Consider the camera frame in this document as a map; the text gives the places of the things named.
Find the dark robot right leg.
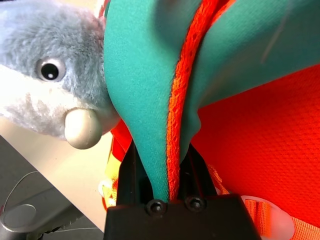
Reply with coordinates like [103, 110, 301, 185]
[0, 187, 85, 240]

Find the grey plush dolphin keychain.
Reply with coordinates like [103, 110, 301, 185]
[0, 0, 121, 151]

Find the white floor cable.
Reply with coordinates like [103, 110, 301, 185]
[4, 171, 41, 210]

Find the teal and orange backpack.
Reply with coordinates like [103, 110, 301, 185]
[98, 0, 320, 240]

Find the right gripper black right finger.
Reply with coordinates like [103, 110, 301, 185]
[178, 143, 218, 201]

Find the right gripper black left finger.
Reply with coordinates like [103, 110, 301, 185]
[116, 142, 156, 208]

